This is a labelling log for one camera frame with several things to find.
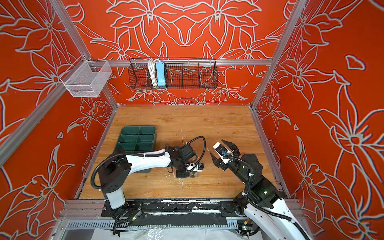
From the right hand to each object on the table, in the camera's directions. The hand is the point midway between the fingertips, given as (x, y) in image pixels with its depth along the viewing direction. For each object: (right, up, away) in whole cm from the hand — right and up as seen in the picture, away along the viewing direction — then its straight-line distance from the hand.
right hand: (215, 144), depth 66 cm
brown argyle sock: (-9, -19, +14) cm, 25 cm away
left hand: (-12, -19, +18) cm, 28 cm away
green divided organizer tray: (-45, -1, +26) cm, 52 cm away
